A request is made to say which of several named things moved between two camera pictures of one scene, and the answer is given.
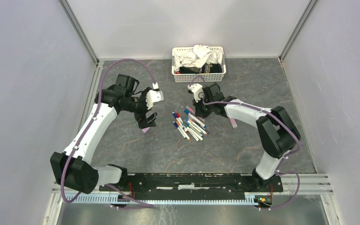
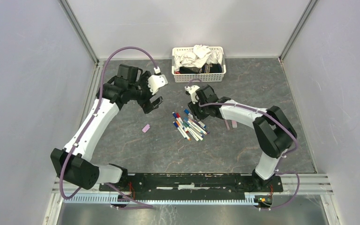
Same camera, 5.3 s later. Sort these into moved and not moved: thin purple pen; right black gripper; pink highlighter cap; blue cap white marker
Moved: thin purple pen
Not moved: right black gripper; blue cap white marker; pink highlighter cap
